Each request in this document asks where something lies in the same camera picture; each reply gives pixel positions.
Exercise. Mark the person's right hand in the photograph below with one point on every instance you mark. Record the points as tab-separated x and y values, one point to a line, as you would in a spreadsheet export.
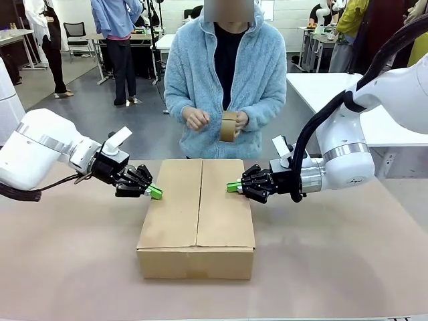
195	118

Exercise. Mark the person in dark clothes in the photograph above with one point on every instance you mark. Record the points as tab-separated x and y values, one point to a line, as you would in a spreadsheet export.
381	33

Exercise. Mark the brown cardboard box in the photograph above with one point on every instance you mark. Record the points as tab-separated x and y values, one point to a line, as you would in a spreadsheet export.
197	227

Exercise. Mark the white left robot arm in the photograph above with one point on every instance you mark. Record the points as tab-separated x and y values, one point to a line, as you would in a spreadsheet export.
36	157

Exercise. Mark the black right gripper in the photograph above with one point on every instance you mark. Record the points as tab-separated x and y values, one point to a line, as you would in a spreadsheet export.
284	180

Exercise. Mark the person blue shirt dark trousers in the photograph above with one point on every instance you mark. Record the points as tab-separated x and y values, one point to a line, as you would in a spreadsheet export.
120	60

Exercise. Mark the grey metal frame desk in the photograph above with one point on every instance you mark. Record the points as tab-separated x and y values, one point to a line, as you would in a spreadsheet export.
314	38

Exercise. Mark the person in yellow jacket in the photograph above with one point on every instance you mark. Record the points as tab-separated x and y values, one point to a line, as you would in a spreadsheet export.
349	16

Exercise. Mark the person's left hand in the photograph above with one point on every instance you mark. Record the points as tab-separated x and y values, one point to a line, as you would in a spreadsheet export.
242	122

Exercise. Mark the person in blue fleece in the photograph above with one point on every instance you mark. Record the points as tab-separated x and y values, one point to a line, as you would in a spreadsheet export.
200	67

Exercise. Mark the person's right forearm blue sleeve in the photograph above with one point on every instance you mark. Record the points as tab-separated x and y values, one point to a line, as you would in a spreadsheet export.
175	103

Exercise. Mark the grey side table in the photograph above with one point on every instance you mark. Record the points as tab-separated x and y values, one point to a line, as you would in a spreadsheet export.
16	33

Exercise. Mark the black mesh office chair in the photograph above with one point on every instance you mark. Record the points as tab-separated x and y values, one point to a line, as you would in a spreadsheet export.
75	31

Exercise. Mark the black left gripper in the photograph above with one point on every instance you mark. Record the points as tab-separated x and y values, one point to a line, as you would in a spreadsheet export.
107	167

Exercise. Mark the large white table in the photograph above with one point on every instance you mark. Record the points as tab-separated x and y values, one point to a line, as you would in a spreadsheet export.
317	90

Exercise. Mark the white height-adjustable desk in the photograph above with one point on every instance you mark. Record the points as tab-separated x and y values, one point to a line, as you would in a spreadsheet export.
164	43

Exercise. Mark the person white shirt black dress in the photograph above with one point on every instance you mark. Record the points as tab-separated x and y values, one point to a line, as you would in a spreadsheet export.
50	43

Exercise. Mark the brown packing tape roll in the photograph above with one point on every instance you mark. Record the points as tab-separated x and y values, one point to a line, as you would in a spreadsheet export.
228	128

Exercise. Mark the person in yellow-green garment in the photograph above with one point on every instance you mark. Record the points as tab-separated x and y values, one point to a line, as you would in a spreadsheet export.
418	53

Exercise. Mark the person's left forearm blue sleeve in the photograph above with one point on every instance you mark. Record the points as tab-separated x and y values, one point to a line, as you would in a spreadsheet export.
267	107

